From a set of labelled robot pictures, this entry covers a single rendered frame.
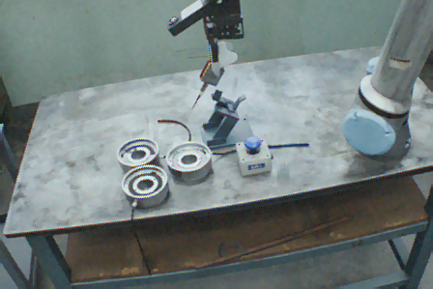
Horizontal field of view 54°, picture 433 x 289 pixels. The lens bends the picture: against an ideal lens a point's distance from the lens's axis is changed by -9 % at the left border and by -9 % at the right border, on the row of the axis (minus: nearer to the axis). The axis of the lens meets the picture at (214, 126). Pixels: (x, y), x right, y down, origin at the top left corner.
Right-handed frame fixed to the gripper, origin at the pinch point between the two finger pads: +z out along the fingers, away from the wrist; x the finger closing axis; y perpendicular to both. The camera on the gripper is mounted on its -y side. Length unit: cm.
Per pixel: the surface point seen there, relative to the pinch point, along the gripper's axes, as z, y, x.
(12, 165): 49, -77, 39
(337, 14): 59, 92, 147
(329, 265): 100, 38, 6
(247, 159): 15.2, 3.9, -16.3
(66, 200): 19.8, -40.2, -15.3
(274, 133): 19.7, 13.5, -3.3
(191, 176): 17.5, -9.1, -16.1
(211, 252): 44.7, -7.6, -17.8
